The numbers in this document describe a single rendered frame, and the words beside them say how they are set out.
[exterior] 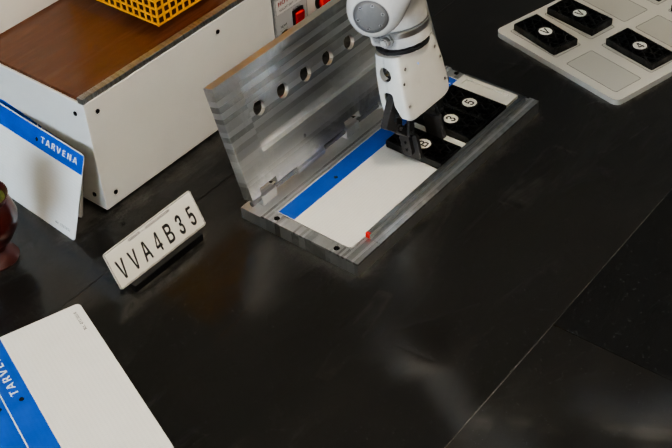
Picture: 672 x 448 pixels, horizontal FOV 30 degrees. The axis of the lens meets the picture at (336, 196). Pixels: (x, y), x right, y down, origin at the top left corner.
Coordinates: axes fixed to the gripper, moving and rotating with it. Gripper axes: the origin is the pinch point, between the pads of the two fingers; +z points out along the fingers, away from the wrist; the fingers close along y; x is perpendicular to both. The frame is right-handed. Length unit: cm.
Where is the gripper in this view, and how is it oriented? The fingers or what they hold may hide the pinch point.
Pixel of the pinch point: (422, 135)
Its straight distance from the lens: 179.7
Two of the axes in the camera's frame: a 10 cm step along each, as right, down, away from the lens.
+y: 6.3, -5.3, 5.7
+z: 2.2, 8.3, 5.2
